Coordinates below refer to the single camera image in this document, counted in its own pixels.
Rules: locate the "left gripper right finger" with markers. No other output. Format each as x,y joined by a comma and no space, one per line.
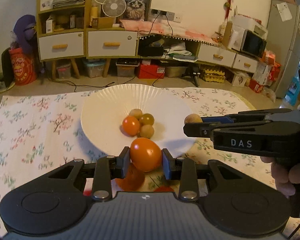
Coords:
183,170

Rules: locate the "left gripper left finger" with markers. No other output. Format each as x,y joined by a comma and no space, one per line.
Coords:
106,169

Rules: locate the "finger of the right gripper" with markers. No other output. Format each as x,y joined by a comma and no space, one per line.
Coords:
245,116
222,127

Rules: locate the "brown longan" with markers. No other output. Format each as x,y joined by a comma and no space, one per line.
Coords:
192,118

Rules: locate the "small orange mandarin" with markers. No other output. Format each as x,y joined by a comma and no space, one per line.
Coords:
133,180

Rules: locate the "orange tomato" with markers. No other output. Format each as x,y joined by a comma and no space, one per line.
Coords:
131,125
145,154

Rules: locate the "yellow-brown longan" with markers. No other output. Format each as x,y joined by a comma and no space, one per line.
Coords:
146,131

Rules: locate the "brownish yellow tomato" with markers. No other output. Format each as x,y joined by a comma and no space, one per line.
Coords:
146,119

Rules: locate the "tan longan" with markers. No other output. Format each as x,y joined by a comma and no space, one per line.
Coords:
137,113

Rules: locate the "red tomato with stem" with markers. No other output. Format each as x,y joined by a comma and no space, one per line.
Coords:
164,189

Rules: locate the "person right hand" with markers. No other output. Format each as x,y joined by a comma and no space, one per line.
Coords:
284,179

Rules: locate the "white ribbed plate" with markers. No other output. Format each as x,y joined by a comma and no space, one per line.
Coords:
113,117

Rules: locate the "microwave oven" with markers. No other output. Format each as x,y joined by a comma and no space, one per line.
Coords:
246,42

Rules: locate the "red box under bench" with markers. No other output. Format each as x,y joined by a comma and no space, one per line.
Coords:
151,71

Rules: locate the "grey refrigerator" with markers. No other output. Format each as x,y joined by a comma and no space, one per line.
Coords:
283,40

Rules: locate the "low wooden tv bench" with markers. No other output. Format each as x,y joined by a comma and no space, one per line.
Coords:
216,54

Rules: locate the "pink cloth on bench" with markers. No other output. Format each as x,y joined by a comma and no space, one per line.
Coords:
169,29

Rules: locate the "orange red drum bucket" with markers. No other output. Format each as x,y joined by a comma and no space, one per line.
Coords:
23,67

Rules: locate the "wooden cabinet white drawers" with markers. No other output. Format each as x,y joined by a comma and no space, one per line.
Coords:
64,33

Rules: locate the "framed cat picture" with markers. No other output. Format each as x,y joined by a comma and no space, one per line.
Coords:
137,10

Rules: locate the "white desk fan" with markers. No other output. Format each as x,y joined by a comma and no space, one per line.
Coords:
114,8

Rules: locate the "purple plush toy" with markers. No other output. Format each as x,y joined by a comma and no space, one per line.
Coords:
24,30

